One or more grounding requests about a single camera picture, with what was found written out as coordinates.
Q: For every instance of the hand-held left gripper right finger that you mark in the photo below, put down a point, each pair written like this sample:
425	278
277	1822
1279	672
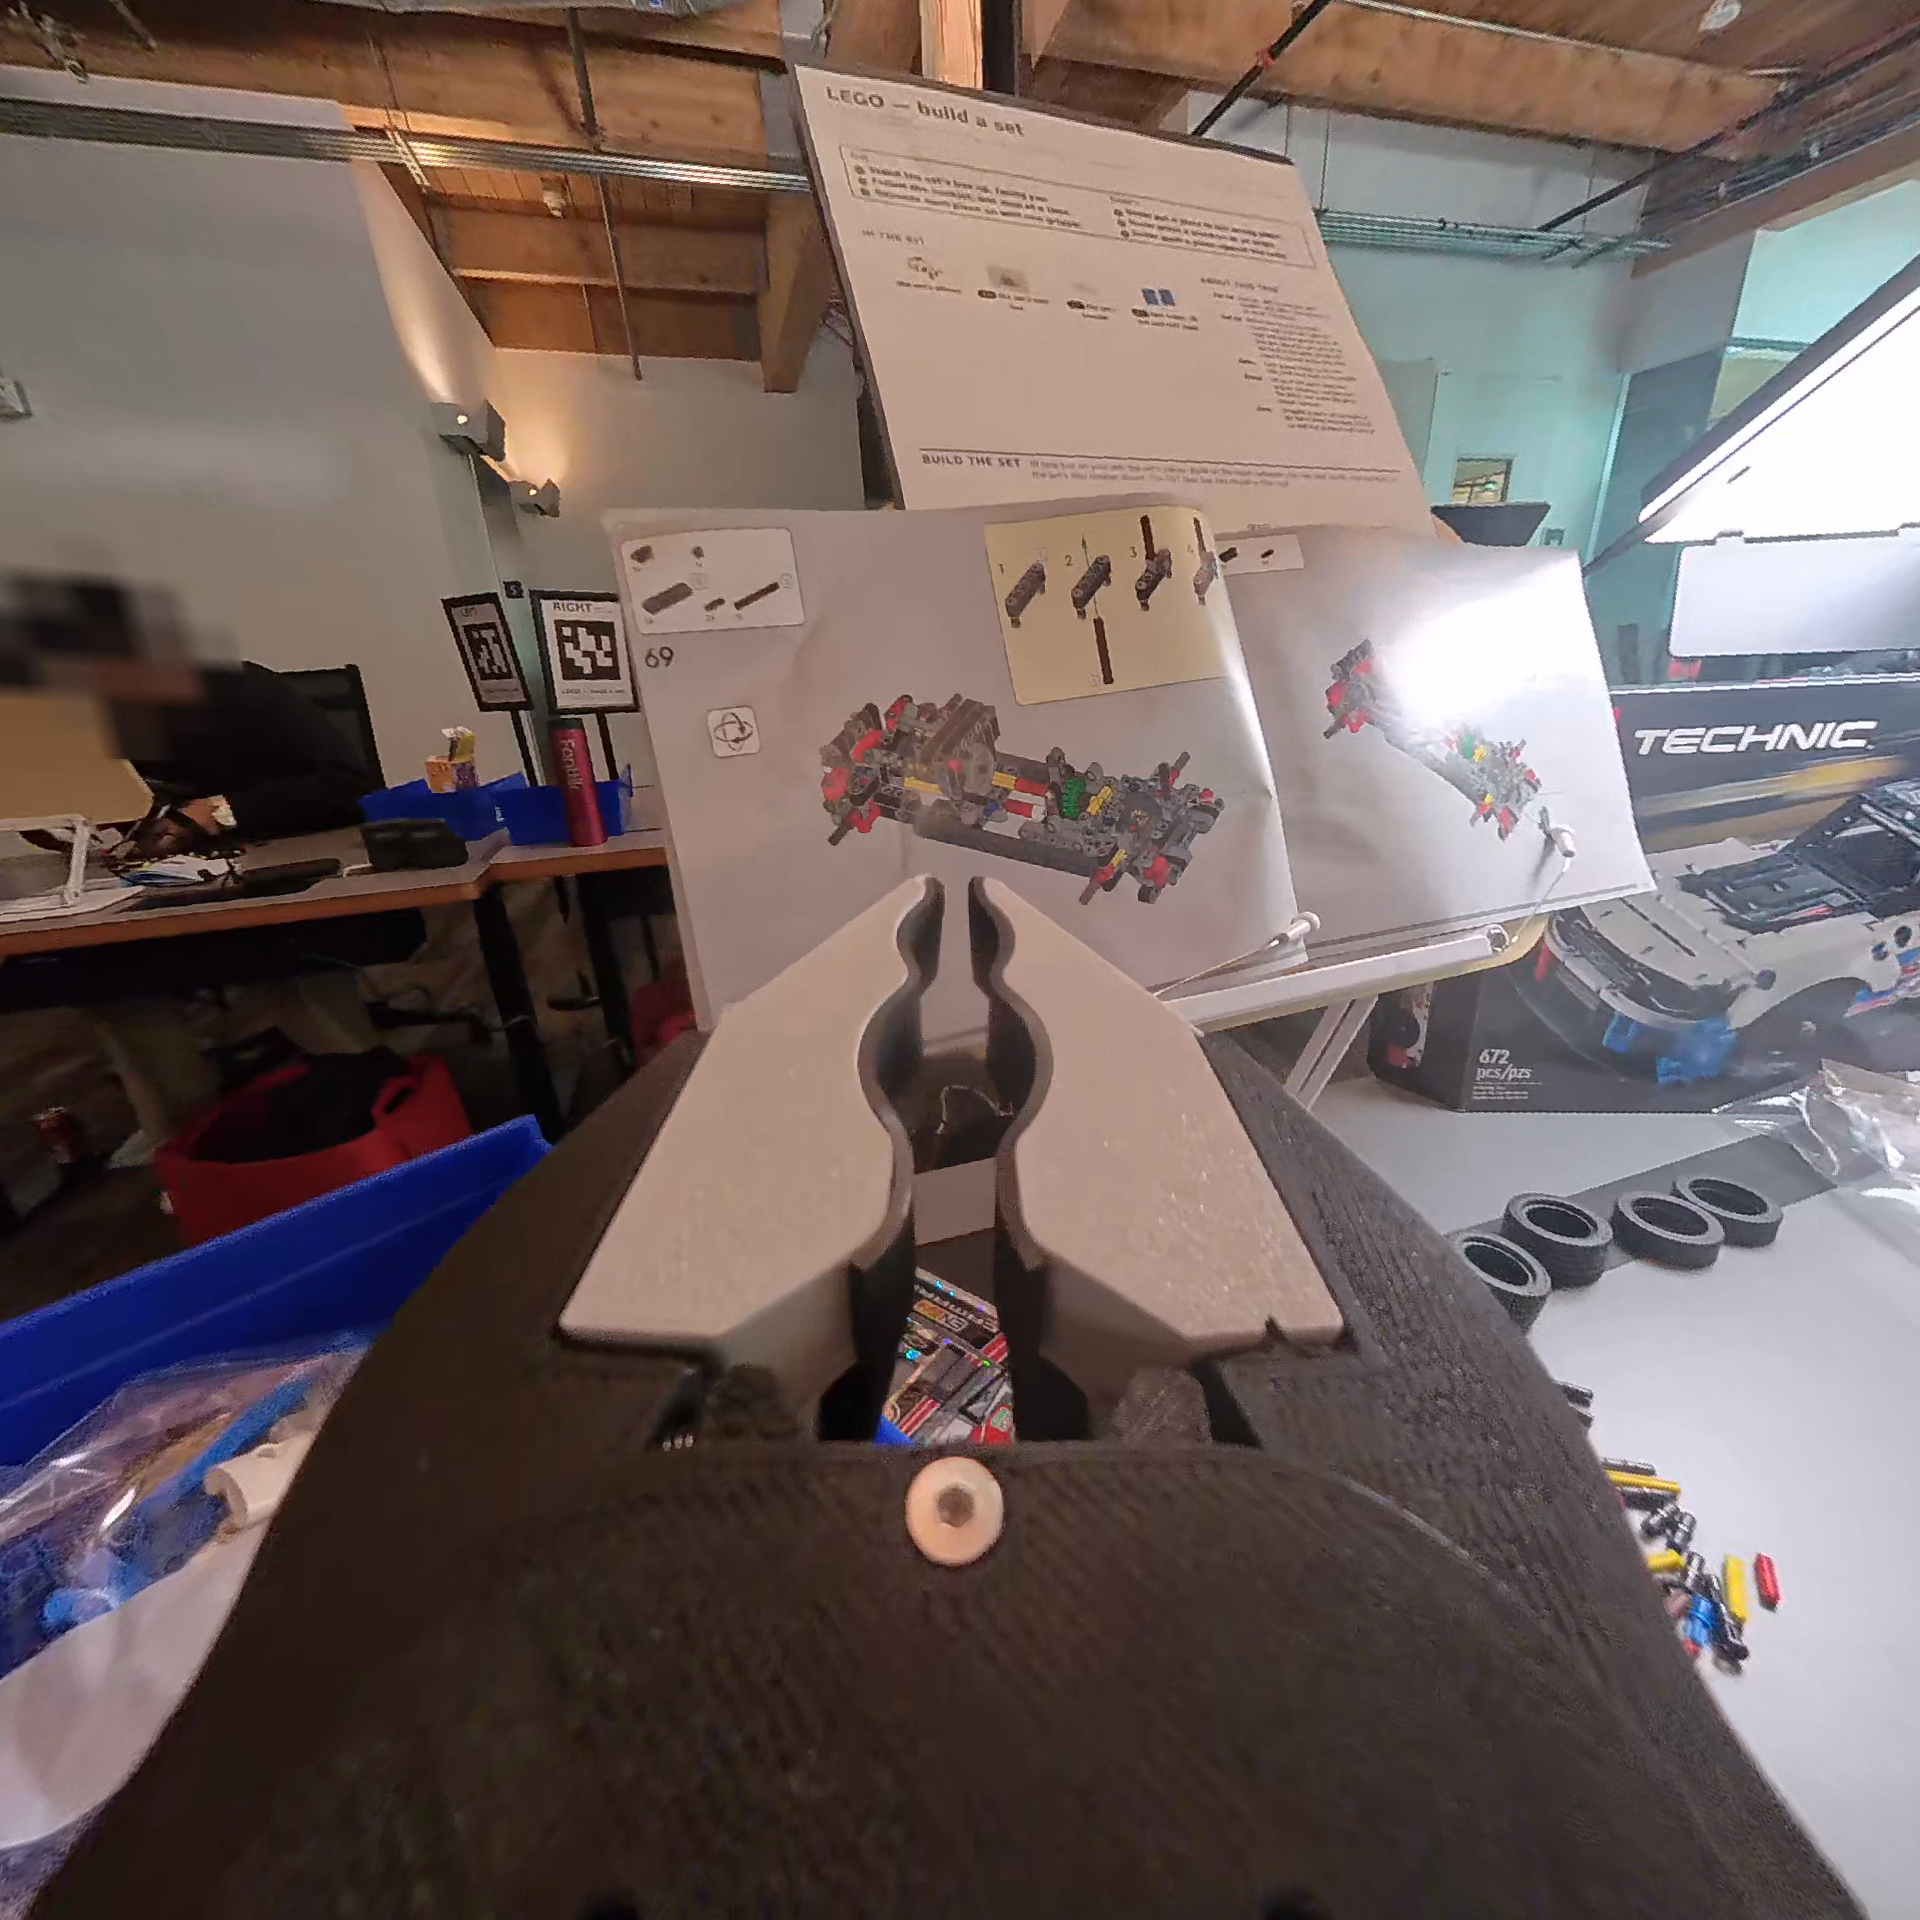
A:
1171	1187

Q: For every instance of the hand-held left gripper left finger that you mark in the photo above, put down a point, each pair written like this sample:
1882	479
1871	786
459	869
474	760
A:
733	1187

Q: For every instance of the instruction booklet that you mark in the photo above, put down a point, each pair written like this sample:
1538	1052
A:
933	672

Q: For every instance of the black rubber lego tire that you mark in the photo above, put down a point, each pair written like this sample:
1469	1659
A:
1558	1238
1501	1276
1669	1227
1726	1209

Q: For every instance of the lego set box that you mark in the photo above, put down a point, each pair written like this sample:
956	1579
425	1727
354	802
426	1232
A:
1725	930

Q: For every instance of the pile of loose lego pieces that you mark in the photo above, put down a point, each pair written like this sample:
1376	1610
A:
1695	1590

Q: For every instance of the plastic bag of lego parts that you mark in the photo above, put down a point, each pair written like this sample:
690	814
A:
120	1498

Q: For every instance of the colourful sticker sheet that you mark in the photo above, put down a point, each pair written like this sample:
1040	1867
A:
947	1366

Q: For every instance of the blue storage bin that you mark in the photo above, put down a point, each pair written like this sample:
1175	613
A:
449	804
614	811
299	1261

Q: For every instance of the red water bottle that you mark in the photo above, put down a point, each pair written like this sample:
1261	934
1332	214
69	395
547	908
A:
578	778

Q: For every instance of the grey desk with black legs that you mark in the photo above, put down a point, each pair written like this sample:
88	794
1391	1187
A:
377	885

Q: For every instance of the black pouch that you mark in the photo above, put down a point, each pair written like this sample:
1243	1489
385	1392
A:
414	844

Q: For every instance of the black white marker board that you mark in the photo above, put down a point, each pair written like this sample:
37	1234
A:
487	653
586	653

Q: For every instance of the clear empty plastic bag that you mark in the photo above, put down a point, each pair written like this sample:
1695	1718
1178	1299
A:
1861	1126

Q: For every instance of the white printed task sheet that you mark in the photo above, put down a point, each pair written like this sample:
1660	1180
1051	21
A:
1080	346

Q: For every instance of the black studio softbox light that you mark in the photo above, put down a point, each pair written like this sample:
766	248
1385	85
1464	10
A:
1804	448

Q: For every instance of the grey wall lamp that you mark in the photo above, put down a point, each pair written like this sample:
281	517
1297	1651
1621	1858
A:
536	497
474	428

